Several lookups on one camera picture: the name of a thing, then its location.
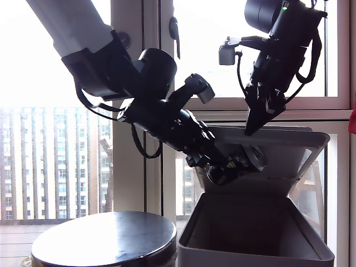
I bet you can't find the dark drink can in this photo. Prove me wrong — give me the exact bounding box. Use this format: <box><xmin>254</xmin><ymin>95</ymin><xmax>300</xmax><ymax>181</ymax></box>
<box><xmin>207</xmin><ymin>145</ymin><xmax>268</xmax><ymax>186</ymax></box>

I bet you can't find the thin black camera cable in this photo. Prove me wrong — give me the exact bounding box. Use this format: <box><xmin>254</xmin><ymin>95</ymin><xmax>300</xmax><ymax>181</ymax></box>
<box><xmin>235</xmin><ymin>51</ymin><xmax>251</xmax><ymax>98</ymax></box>

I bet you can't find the dark balcony railing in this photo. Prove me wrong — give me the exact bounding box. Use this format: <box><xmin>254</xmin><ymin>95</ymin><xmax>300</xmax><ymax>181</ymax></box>
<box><xmin>0</xmin><ymin>107</ymin><xmax>113</xmax><ymax>225</ymax></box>

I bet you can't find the round black stool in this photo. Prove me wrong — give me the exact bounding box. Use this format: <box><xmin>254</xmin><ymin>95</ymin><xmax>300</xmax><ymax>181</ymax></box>
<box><xmin>31</xmin><ymin>211</ymin><xmax>178</xmax><ymax>267</ymax></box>

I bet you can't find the thick black looped cable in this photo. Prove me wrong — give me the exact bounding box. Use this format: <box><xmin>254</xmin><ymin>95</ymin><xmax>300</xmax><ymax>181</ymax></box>
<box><xmin>283</xmin><ymin>27</ymin><xmax>324</xmax><ymax>104</ymax></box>

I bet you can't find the white door frame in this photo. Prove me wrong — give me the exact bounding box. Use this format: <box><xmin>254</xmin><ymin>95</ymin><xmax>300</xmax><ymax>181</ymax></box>
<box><xmin>110</xmin><ymin>0</ymin><xmax>147</xmax><ymax>214</ymax></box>

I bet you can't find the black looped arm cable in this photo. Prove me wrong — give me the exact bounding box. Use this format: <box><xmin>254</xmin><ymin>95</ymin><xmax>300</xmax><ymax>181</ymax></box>
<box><xmin>74</xmin><ymin>80</ymin><xmax>123</xmax><ymax>121</ymax></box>
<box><xmin>130</xmin><ymin>122</ymin><xmax>162</xmax><ymax>160</ymax></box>

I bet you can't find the grey recycling bin lid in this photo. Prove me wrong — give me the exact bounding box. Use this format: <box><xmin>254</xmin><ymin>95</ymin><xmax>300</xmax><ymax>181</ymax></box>
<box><xmin>194</xmin><ymin>126</ymin><xmax>331</xmax><ymax>195</ymax></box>

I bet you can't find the grey recycling bin body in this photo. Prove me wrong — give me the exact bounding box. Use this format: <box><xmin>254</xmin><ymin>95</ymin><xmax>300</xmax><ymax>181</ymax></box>
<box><xmin>177</xmin><ymin>191</ymin><xmax>335</xmax><ymax>267</ymax></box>

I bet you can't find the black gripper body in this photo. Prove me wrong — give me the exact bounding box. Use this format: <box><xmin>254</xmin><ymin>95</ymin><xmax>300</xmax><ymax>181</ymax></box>
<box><xmin>244</xmin><ymin>37</ymin><xmax>309</xmax><ymax>115</ymax></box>
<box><xmin>163</xmin><ymin>110</ymin><xmax>218</xmax><ymax>168</ymax></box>

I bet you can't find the dark window handle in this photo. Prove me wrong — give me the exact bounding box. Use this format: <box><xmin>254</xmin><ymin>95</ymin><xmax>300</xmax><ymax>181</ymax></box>
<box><xmin>169</xmin><ymin>16</ymin><xmax>181</xmax><ymax>60</ymax></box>

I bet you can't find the round dark door lock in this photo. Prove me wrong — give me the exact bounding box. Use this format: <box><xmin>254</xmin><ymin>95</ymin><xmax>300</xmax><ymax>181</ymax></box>
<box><xmin>120</xmin><ymin>32</ymin><xmax>131</xmax><ymax>50</ymax></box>

